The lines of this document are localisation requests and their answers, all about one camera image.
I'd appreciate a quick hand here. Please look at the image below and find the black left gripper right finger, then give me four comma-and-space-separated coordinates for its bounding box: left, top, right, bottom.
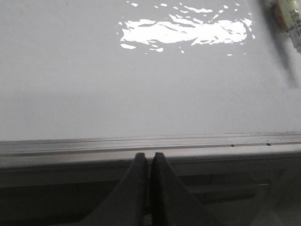
150, 153, 222, 226

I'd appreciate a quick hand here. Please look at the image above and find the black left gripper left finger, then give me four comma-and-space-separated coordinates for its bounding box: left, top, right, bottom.
77, 153, 148, 226

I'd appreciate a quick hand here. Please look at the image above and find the white perforated metal panel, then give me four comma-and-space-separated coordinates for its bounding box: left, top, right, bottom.
0, 171, 301, 226

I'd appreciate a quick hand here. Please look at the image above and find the white whiteboard with aluminium frame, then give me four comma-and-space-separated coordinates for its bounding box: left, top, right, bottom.
0, 0, 301, 170

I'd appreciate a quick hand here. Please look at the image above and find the taped black whiteboard marker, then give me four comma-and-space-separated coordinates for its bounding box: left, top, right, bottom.
258, 0, 301, 88

